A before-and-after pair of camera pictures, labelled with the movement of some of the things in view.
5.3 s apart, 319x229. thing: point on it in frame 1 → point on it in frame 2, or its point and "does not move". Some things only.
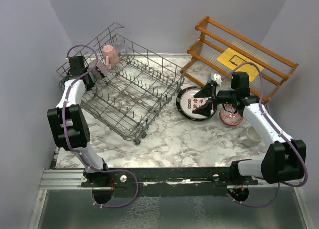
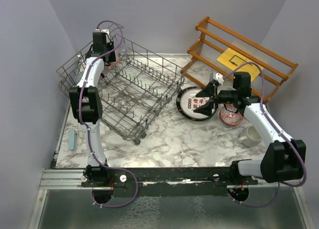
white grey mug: [249, 136] does not move
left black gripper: [90, 84] → [109, 45]
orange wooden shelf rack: [218, 49] does not move
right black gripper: [205, 110] does not move
